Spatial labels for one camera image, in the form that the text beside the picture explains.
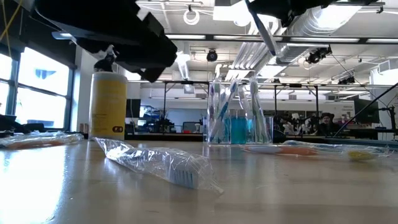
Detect clear acrylic organizer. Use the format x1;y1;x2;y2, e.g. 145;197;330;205
206;114;274;146

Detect black monitor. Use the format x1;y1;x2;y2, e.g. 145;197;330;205
353;98;381;124

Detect large glass window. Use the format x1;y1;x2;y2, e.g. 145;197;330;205
0;46;74;131

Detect person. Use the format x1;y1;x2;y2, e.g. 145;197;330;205
317;111;338;136

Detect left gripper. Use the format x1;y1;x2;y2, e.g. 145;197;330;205
34;0;178;83

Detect orange yellow toothbrush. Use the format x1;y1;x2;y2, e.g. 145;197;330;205
243;144;392;162

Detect purple toothbrush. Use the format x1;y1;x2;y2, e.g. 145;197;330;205
207;82;218;144

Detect silver ceiling duct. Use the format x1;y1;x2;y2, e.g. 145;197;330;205
231;0;363;74

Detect black ceiling spotlight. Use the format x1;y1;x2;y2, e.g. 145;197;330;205
306;45;333;65

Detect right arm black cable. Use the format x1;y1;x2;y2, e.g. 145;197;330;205
333;82;398;138

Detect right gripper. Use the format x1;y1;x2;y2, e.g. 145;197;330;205
250;0;335;29

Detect yellow wipes canister white lid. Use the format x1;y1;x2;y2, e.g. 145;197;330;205
88;72;129;141

